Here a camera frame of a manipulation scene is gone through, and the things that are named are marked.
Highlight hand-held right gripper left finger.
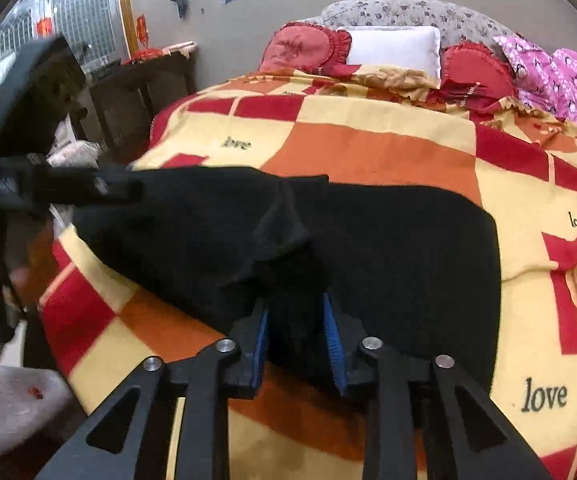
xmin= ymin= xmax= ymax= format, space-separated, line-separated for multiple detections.
xmin=36 ymin=299 xmax=270 ymax=480

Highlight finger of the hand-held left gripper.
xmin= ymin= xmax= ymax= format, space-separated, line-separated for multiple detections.
xmin=43 ymin=162 xmax=145 ymax=208

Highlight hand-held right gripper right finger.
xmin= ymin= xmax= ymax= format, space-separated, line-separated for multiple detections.
xmin=322 ymin=293 xmax=555 ymax=480

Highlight black pants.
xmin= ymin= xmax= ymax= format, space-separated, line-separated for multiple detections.
xmin=71 ymin=165 xmax=503 ymax=396

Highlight white chair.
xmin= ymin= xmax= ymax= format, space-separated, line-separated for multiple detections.
xmin=46 ymin=115 xmax=102 ymax=168

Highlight dark wooden table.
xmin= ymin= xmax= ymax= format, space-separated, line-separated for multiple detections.
xmin=71 ymin=42 xmax=199 ymax=161

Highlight grilled window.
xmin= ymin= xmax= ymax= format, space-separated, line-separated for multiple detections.
xmin=0 ymin=0 xmax=124 ymax=126

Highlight red cloth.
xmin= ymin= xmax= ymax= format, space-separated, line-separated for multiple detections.
xmin=123 ymin=49 xmax=164 ymax=63

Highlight beige lace table cloth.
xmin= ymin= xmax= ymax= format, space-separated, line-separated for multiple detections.
xmin=161 ymin=40 xmax=199 ymax=56

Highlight red yellow checked blanket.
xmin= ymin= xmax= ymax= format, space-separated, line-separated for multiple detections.
xmin=38 ymin=67 xmax=577 ymax=480

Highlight red heart pillow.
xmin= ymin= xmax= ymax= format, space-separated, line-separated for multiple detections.
xmin=258 ymin=21 xmax=353 ymax=78
xmin=438 ymin=40 xmax=516 ymax=106

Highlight white pillow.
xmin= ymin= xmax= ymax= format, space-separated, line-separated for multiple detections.
xmin=335 ymin=25 xmax=441 ymax=81

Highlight floral padded headboard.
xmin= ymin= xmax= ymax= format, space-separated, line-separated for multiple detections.
xmin=295 ymin=0 xmax=511 ymax=53

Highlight pink printed quilt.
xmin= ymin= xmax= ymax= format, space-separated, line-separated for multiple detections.
xmin=493 ymin=34 xmax=577 ymax=151

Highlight wooden door frame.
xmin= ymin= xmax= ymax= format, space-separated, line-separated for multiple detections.
xmin=116 ymin=0 xmax=136 ymax=58

